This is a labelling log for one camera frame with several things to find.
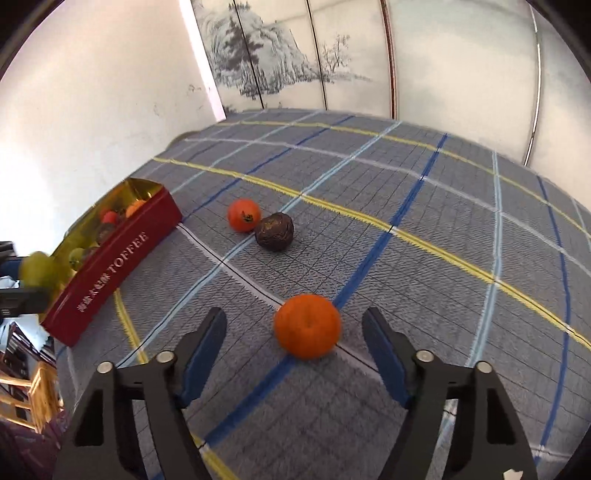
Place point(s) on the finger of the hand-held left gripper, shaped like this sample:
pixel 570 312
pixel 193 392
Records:
pixel 21 302
pixel 8 256

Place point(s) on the dark brown wrinkled fruit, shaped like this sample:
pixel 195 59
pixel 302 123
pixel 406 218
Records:
pixel 274 232

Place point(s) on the painted folding screen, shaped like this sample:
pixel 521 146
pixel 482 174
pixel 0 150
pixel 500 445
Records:
pixel 286 46

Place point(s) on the red candy box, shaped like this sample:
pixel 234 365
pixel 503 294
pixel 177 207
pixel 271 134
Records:
pixel 115 272

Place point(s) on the small orange fruit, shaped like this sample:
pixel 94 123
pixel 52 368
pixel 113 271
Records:
pixel 135 208

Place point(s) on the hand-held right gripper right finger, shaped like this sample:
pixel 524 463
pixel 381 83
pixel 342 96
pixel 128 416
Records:
pixel 385 355

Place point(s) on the wooden furniture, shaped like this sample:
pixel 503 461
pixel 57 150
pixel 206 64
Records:
pixel 32 392

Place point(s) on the large orange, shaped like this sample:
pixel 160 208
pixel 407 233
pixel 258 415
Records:
pixel 308 326

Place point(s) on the grey plaid blanket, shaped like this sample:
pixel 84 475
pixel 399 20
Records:
pixel 369 258

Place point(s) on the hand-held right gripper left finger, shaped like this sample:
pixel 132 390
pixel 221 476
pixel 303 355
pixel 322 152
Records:
pixel 203 355

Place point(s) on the small orange persimmon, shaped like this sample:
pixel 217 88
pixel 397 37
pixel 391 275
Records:
pixel 243 215

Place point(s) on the dark purple cloth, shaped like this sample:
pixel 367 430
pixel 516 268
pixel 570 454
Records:
pixel 27 450

